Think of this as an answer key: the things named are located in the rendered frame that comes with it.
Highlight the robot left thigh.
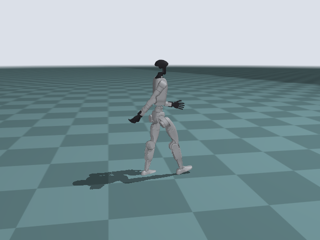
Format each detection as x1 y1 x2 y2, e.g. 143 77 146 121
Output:
146 114 160 150

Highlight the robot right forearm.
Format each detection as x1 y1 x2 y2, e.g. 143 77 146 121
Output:
140 97 156 116

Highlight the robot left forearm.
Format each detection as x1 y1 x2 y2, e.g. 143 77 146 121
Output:
164 101 172 107

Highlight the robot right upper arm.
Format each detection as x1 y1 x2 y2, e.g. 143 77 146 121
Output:
150 80 167 104

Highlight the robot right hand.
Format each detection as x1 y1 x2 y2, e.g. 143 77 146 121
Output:
128 111 143 124

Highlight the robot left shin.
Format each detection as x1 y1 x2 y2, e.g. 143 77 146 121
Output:
144 141 155 172

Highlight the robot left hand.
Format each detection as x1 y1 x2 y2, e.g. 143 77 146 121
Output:
168 100 185 110

